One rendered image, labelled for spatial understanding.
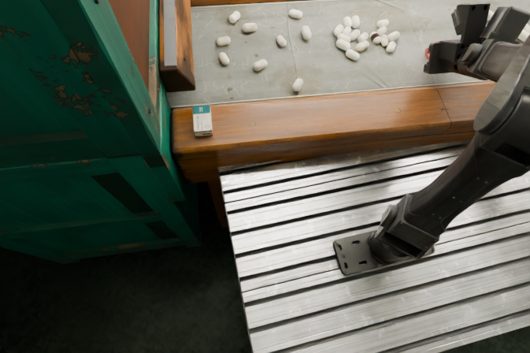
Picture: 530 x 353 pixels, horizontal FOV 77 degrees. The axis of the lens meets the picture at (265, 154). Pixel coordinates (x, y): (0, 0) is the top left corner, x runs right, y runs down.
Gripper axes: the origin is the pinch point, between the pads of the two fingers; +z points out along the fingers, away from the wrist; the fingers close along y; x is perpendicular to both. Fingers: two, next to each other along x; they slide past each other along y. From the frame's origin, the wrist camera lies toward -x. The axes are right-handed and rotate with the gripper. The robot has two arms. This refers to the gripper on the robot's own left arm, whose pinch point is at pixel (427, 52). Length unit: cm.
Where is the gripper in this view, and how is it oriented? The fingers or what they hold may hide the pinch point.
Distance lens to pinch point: 92.5
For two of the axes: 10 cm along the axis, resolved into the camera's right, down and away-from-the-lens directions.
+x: 0.5, 9.1, 4.1
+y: -9.9, 1.0, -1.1
